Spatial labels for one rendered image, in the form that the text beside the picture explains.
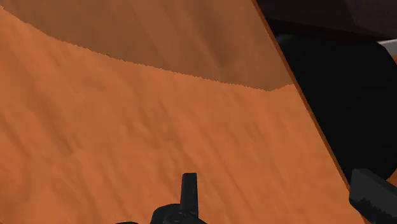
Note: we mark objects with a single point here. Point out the large black rounded object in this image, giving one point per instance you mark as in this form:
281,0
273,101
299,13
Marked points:
344,102

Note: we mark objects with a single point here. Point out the orange wooden table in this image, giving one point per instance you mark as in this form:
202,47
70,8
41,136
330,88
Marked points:
130,136

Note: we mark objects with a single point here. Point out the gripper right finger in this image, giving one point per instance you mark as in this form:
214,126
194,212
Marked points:
373,198

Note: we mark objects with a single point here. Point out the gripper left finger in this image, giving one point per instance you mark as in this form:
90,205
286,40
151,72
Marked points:
189,195

